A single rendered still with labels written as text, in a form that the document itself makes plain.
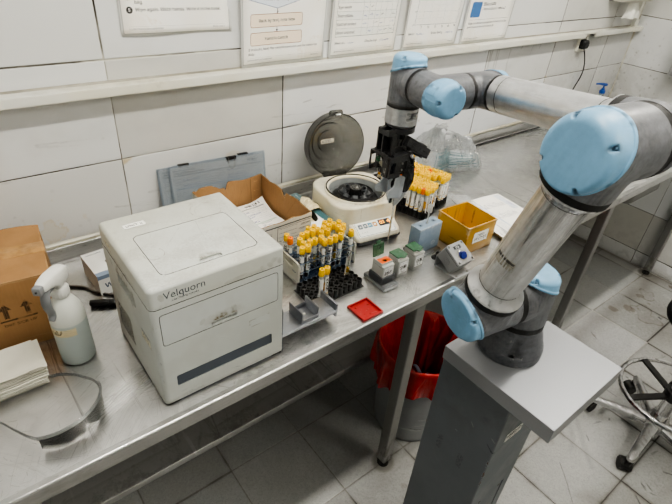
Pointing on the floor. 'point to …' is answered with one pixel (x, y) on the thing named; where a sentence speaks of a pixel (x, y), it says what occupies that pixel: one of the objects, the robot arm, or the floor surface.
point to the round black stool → (652, 418)
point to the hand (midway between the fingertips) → (394, 198)
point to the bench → (336, 341)
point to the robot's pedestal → (464, 445)
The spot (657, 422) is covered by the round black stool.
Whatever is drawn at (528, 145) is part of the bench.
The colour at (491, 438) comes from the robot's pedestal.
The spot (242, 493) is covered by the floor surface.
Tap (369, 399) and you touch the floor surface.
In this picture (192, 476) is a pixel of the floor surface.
